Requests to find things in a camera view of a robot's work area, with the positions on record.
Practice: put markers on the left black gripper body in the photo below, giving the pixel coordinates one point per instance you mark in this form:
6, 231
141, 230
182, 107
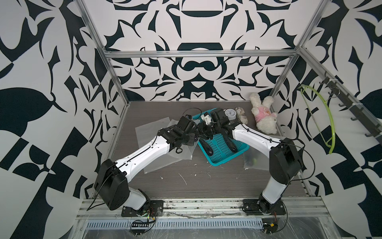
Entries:
189, 140

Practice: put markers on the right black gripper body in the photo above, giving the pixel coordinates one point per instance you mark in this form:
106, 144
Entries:
207, 130

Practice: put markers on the teal plastic basket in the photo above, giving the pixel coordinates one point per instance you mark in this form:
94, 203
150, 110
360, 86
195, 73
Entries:
222, 153

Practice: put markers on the translucent zip-top bag top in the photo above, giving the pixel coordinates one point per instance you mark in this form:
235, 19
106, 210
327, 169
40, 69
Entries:
258, 156

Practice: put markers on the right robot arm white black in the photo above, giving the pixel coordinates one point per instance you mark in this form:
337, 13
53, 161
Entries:
284, 159

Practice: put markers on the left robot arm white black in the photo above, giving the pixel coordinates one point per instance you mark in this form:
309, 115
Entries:
112, 182

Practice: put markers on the dark eggplant five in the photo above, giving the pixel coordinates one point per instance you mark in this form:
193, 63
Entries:
230, 144

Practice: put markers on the dark eggplant two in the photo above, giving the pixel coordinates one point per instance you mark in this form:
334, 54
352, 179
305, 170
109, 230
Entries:
208, 149

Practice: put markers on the small white round clock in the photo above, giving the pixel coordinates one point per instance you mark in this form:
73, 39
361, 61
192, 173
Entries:
231, 114

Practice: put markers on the white plush bunny pink shirt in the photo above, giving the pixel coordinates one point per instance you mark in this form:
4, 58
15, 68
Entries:
266, 121

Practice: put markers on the green plastic hanger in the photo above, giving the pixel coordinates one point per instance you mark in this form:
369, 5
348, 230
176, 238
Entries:
330, 143

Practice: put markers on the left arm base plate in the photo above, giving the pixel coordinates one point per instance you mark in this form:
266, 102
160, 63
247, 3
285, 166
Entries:
150, 208

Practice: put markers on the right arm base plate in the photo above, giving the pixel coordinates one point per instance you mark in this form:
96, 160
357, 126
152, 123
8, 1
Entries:
262, 207

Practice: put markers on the aluminium frame rail front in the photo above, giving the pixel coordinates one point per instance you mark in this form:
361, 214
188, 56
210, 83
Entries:
192, 208

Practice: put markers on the black wall hook rack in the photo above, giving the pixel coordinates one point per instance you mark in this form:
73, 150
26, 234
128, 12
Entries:
349, 102

